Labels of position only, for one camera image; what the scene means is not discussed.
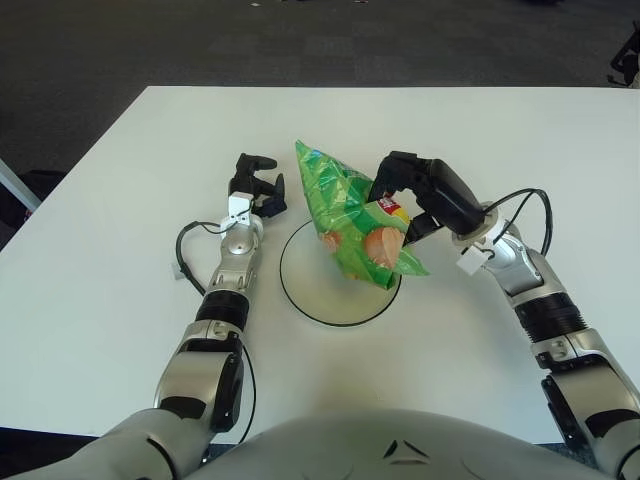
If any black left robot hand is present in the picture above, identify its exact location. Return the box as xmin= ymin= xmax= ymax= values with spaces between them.
xmin=229 ymin=152 xmax=288 ymax=220

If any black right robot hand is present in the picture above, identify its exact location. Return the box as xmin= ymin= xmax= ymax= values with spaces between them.
xmin=367 ymin=150 xmax=486 ymax=246

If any green chips snack bag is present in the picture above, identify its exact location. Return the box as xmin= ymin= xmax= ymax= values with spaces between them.
xmin=293 ymin=139 xmax=432 ymax=293

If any white plate black rim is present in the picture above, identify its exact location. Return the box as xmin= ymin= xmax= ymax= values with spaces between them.
xmin=279 ymin=219 xmax=403 ymax=329

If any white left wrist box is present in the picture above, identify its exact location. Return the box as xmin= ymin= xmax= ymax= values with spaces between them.
xmin=219 ymin=191 xmax=254 ymax=233

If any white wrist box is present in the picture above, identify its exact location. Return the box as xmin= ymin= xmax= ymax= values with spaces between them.
xmin=219 ymin=191 xmax=254 ymax=233
xmin=457 ymin=244 xmax=490 ymax=277

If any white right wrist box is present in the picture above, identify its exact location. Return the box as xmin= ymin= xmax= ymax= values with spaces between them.
xmin=457 ymin=244 xmax=490 ymax=277

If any black office chair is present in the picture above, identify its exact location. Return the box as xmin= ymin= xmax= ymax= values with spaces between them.
xmin=607 ymin=29 xmax=639 ymax=86

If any white panel edge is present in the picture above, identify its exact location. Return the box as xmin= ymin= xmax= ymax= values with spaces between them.
xmin=0 ymin=158 xmax=43 ymax=211

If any grey robot torso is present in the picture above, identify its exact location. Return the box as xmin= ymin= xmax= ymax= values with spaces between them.
xmin=199 ymin=409 xmax=609 ymax=480

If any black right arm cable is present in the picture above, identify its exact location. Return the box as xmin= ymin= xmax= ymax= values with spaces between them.
xmin=472 ymin=187 xmax=554 ymax=257

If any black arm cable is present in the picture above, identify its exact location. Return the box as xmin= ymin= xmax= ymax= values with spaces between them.
xmin=175 ymin=218 xmax=258 ymax=444
xmin=472 ymin=187 xmax=554 ymax=257

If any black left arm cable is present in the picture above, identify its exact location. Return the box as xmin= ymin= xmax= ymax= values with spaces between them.
xmin=175 ymin=218 xmax=258 ymax=444

